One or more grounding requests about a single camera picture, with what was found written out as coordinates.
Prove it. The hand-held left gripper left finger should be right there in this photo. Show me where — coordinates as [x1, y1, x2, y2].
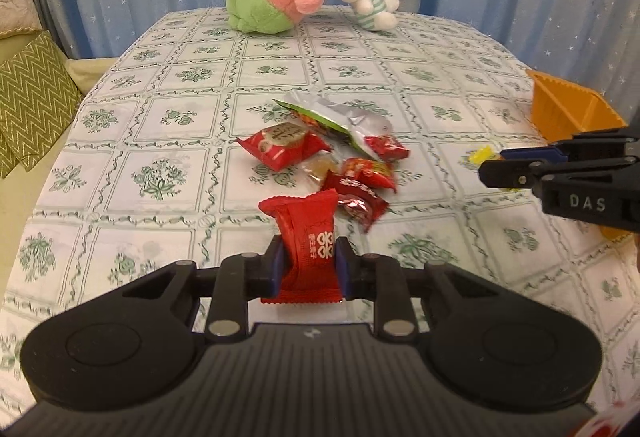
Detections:
[120, 234, 287, 344]

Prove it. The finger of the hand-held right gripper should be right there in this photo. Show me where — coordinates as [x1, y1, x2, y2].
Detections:
[500, 124, 640, 163]
[477, 154, 640, 189]

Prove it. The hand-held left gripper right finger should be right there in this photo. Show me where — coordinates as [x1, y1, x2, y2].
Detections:
[335, 237, 497, 344]

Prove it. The yellow candy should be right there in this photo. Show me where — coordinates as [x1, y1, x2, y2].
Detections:
[469, 146, 506, 164]

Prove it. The plain red snack packet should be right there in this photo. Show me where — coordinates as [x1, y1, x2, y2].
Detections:
[257, 190, 346, 306]

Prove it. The orange plastic bin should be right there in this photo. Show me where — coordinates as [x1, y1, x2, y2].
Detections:
[525, 70, 637, 243]

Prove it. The red gold-label snack packet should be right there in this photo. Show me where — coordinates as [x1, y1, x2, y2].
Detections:
[236, 122, 332, 172]

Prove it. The green silver snack packet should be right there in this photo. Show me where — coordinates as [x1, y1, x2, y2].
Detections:
[272, 90, 393, 153]

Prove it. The dark red shiny snack packet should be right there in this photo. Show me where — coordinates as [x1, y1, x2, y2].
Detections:
[320, 171, 390, 234]

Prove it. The red orange snack packet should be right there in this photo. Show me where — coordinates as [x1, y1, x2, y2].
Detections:
[340, 157, 398, 192]

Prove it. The amber clear-wrapped candy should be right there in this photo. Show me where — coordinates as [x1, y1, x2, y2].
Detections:
[300, 154, 346, 183]

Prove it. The small red candy packet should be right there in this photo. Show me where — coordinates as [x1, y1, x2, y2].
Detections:
[364, 134, 411, 161]

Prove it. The green floral tablecloth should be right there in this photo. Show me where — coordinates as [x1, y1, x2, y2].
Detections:
[0, 4, 640, 418]

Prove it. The red white printed cloth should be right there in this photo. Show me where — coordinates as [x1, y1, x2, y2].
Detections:
[582, 399, 640, 437]

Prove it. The green zigzag pillow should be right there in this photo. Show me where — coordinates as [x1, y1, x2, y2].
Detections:
[0, 30, 83, 179]

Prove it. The beige embroidered cushion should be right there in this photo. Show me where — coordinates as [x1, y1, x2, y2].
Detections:
[0, 0, 43, 38]

